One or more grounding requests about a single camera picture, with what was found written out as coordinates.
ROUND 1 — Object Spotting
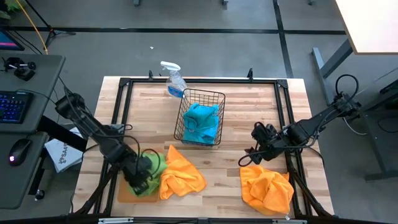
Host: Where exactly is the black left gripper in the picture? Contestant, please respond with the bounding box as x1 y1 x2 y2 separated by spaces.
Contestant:
122 154 154 196

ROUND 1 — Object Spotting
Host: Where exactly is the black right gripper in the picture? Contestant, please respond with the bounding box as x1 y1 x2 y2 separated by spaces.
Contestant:
248 121 289 166

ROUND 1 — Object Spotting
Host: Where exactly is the small green microfiber towel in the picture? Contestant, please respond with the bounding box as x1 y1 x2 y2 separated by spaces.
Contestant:
128 174 161 198

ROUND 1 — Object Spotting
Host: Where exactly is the yellow microfiber towel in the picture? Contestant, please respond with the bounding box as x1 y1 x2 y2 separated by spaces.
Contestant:
247 170 295 217

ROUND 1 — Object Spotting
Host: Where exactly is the teal microfiber towel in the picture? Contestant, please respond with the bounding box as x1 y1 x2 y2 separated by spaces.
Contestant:
182 103 220 146

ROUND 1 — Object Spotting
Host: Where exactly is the black wire basket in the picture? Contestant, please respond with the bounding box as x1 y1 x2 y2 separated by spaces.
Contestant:
173 88 226 147

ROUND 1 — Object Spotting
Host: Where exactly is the white paper box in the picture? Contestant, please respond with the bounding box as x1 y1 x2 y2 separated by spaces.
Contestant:
44 126 85 174

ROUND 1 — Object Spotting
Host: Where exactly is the clear spray bottle white trigger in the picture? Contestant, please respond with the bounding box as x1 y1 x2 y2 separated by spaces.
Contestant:
159 60 188 99

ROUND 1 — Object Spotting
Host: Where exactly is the grey side desk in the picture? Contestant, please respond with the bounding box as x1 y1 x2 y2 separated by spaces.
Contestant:
0 54 67 210

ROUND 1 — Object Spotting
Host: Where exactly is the black computer mouse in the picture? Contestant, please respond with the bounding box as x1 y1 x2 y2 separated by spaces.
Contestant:
7 138 33 167

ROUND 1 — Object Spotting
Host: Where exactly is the grey table leg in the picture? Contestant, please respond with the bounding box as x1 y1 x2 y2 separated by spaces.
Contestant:
311 38 354 104

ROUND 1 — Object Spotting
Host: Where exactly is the black side desk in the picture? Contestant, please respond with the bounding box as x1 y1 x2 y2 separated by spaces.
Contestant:
359 67 398 182

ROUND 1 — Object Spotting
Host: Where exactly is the backlit black keyboard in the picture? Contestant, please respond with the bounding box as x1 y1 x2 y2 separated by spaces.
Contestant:
0 90 34 125

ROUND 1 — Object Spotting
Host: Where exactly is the black tripod stand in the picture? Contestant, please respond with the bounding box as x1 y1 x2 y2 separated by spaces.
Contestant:
24 0 76 48

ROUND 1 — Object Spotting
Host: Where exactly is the white table top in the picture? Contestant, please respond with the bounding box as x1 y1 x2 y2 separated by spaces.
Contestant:
335 0 398 55

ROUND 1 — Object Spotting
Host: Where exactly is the computer monitor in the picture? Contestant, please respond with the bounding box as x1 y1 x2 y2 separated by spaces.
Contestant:
0 29 25 52

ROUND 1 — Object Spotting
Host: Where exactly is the green plant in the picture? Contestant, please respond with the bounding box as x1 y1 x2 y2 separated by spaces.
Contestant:
0 0 23 20

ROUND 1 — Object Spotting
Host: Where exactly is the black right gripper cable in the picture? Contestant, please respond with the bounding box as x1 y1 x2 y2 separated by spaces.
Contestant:
237 148 259 168

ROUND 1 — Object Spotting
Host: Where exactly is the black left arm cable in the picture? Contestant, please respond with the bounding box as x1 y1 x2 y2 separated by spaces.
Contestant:
140 148 162 179

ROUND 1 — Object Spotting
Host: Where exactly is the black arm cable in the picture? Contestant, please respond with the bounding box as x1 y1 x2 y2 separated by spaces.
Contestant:
334 73 361 105
140 148 162 179

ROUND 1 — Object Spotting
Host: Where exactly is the silver metal bracket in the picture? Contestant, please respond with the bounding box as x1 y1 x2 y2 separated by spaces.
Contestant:
272 218 308 224
98 217 135 224

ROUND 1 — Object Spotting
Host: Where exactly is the black metal table frame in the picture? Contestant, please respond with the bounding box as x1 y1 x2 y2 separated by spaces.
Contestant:
70 76 335 219

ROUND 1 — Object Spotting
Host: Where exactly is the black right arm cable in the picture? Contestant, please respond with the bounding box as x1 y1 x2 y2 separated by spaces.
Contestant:
334 73 361 105

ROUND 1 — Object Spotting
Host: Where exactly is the black clamp mount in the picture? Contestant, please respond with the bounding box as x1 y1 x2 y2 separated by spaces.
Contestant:
2 56 37 82

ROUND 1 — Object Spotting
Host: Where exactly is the yellow cable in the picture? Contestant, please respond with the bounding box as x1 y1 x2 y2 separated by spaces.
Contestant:
14 0 49 55

